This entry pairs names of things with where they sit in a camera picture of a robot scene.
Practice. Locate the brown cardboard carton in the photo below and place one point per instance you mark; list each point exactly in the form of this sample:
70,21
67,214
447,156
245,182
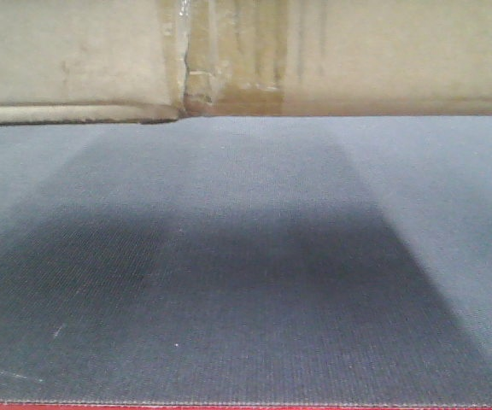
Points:
152,61

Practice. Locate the grey conveyor belt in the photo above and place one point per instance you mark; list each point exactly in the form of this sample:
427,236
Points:
248,261

